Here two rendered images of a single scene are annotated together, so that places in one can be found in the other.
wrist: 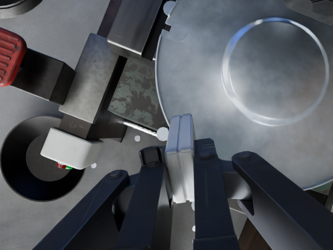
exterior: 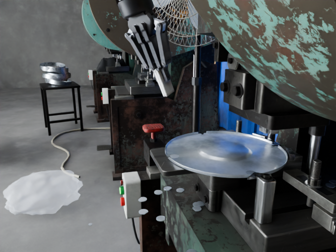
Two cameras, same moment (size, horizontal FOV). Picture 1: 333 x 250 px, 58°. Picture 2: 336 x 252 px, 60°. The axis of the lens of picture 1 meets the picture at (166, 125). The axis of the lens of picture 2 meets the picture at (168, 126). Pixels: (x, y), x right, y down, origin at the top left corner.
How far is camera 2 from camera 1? 0.74 m
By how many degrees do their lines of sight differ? 74
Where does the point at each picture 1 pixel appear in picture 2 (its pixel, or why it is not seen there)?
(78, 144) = (136, 177)
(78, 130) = (142, 177)
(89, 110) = (154, 171)
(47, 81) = (155, 146)
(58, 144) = (131, 174)
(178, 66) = (193, 138)
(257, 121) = (199, 153)
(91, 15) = not seen: outside the picture
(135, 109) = (169, 178)
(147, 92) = (181, 178)
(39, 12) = not seen: hidden behind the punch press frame
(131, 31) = not seen: hidden behind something
